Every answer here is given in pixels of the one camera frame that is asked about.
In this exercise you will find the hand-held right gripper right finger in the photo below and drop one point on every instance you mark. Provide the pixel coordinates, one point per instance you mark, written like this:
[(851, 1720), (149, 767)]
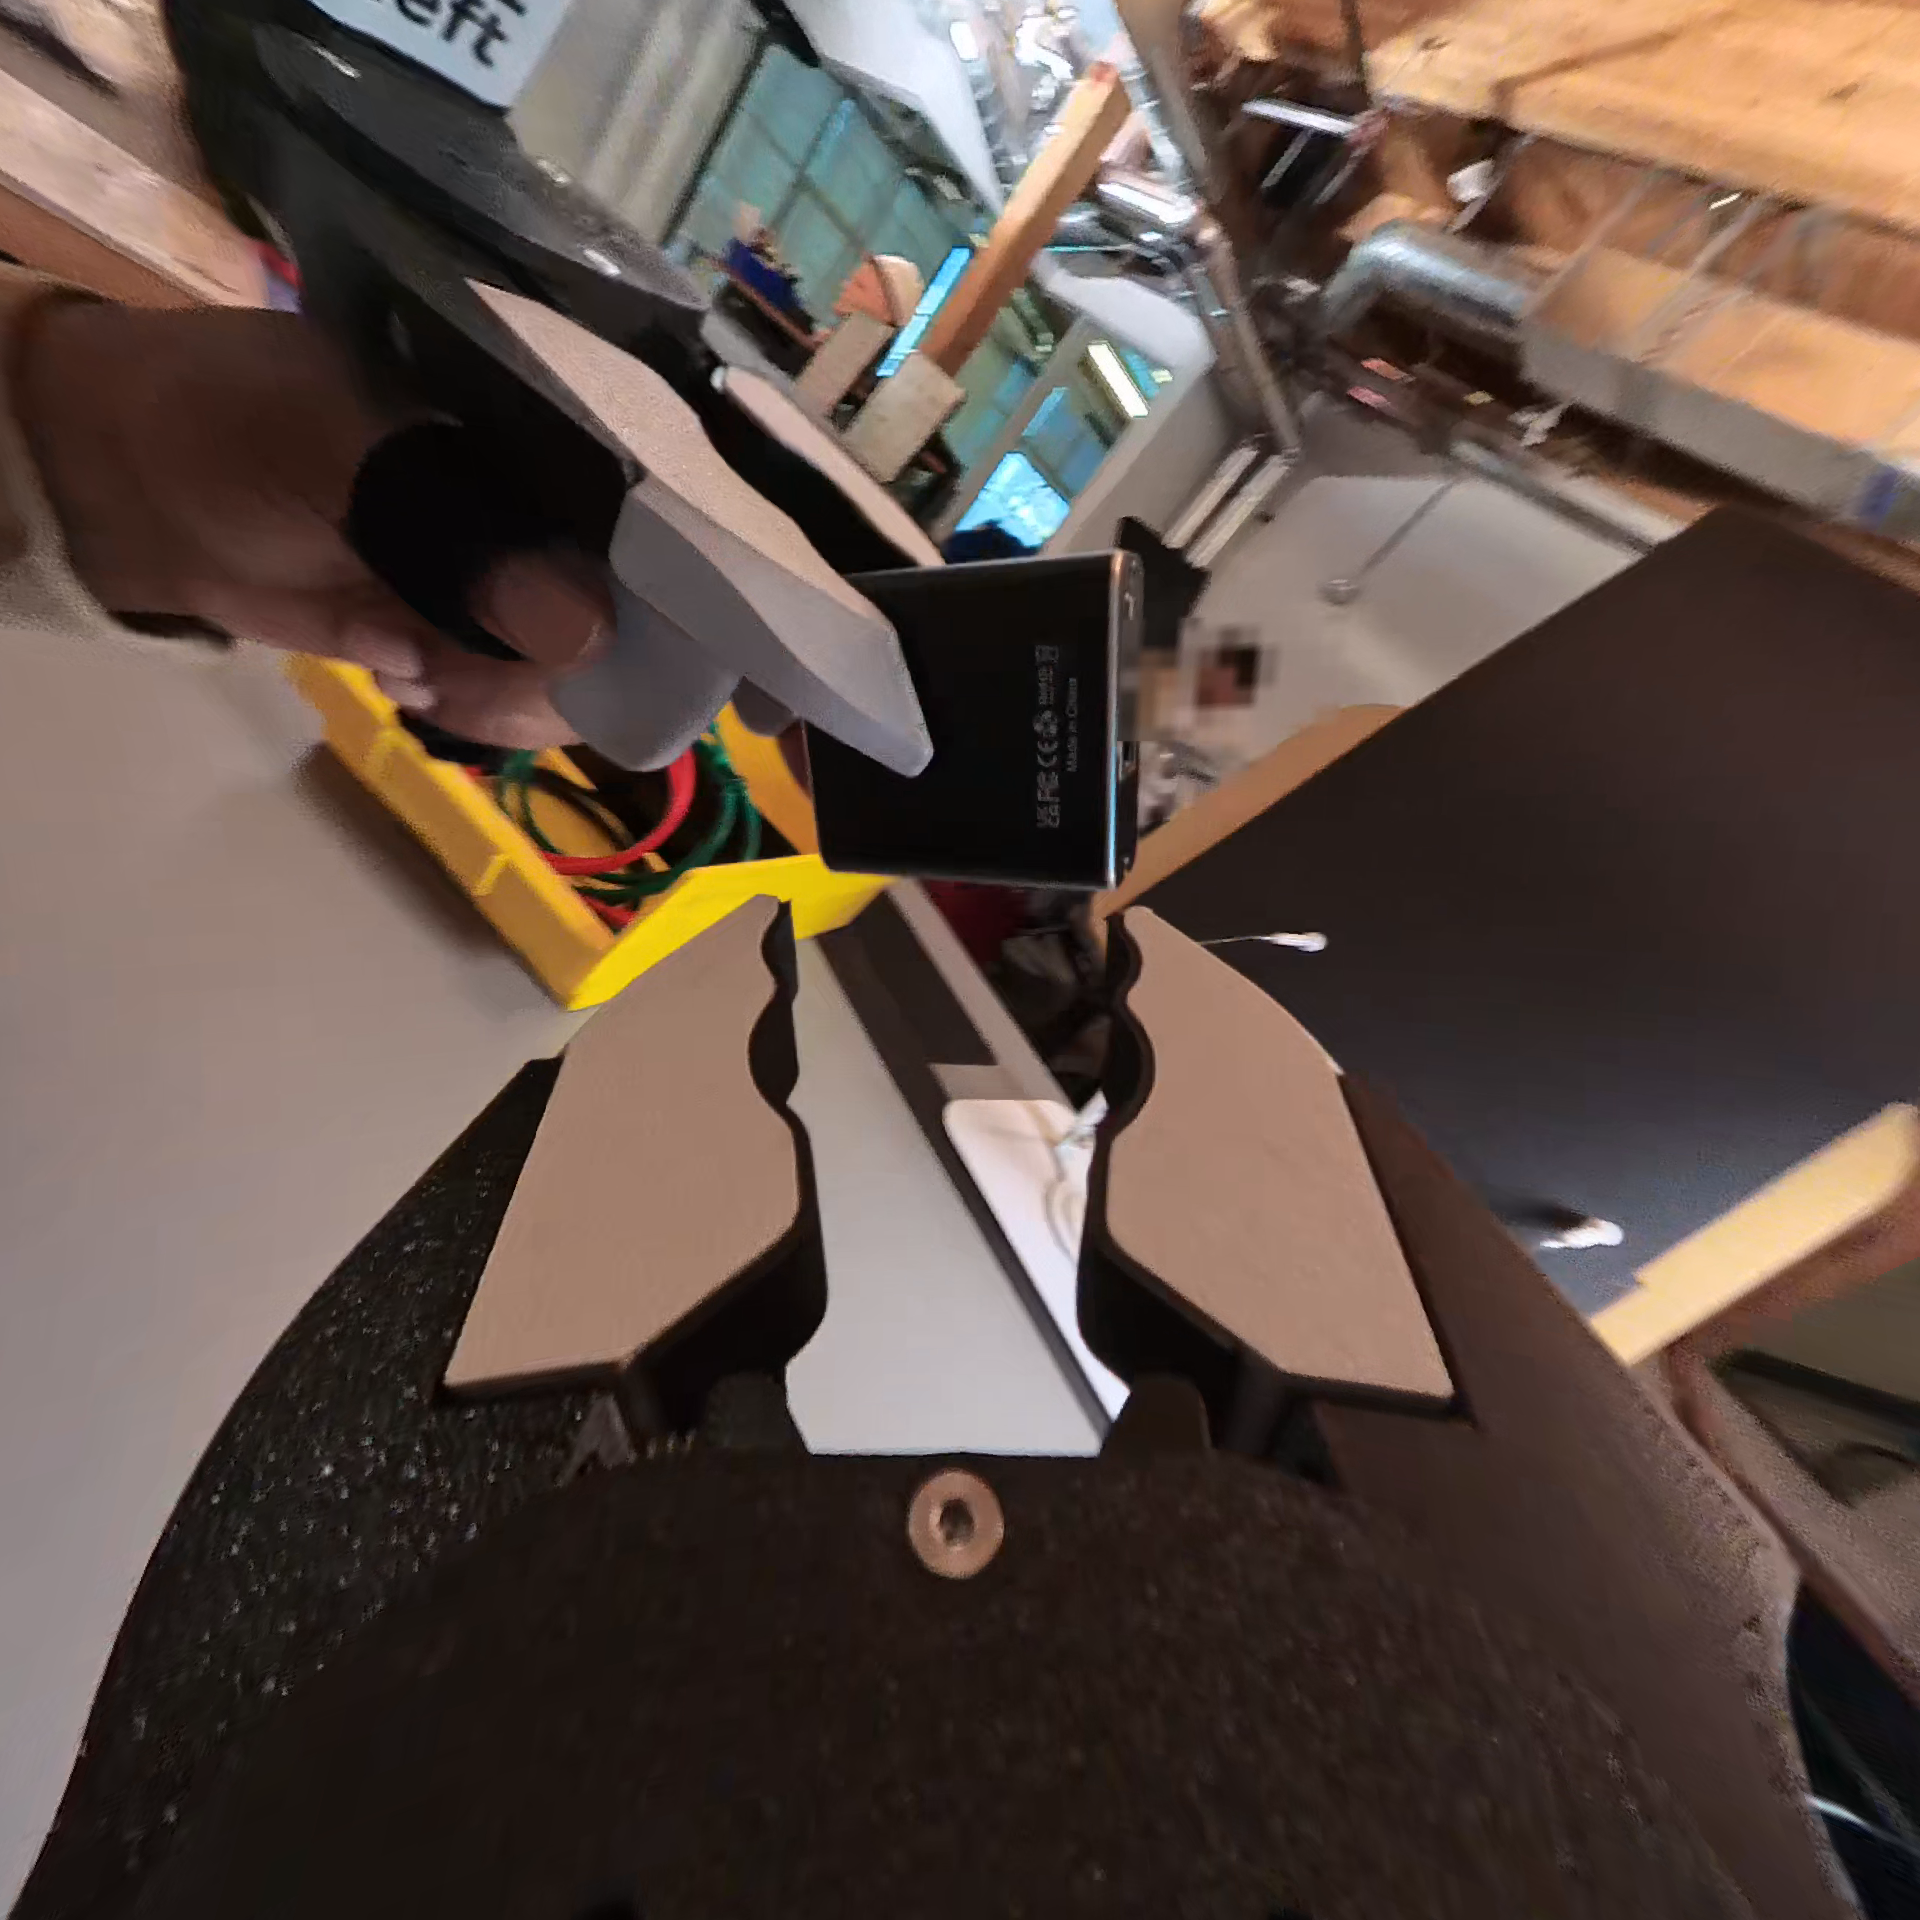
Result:
[(1261, 1201)]

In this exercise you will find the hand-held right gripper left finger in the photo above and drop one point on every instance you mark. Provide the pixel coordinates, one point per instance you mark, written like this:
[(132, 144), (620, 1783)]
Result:
[(646, 1170)]

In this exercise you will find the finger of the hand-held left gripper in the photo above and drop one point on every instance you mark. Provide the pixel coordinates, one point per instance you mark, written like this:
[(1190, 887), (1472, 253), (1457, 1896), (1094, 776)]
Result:
[(750, 586), (820, 450)]

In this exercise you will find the black ethernet splitter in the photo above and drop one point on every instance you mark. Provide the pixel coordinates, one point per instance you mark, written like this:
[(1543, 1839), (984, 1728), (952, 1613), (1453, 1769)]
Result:
[(975, 721)]

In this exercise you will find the yellow plastic bin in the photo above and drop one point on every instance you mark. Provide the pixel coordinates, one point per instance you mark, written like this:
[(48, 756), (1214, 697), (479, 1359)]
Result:
[(452, 833)]

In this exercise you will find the wooden ceiling beam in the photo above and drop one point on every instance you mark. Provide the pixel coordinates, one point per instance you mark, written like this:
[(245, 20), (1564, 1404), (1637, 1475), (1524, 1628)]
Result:
[(1036, 211)]

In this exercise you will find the black monitor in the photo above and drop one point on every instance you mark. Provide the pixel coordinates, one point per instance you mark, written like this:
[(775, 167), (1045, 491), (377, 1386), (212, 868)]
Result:
[(1156, 546)]

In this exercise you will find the silver air duct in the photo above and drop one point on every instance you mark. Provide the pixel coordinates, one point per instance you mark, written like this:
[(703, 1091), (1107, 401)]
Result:
[(1424, 277)]

